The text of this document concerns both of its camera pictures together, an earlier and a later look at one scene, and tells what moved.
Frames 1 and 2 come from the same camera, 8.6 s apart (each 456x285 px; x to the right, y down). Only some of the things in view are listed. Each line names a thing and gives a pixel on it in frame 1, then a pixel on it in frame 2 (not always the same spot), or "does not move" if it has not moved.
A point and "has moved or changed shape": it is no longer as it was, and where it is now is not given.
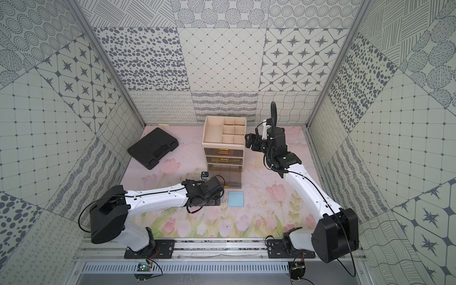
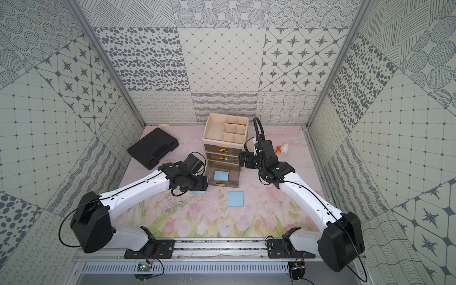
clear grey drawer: x=225 y=160 does not move
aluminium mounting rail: x=198 y=250 does not move
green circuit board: x=143 y=266 does not move
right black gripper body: x=260 y=145 → x=252 y=161
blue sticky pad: x=236 y=199 does not move
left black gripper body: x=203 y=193 → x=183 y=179
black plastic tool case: x=149 y=148 does not move
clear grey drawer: x=227 y=152 has moved or changed shape
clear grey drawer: x=231 y=174 does not move
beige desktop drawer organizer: x=224 y=140 has moved or changed shape
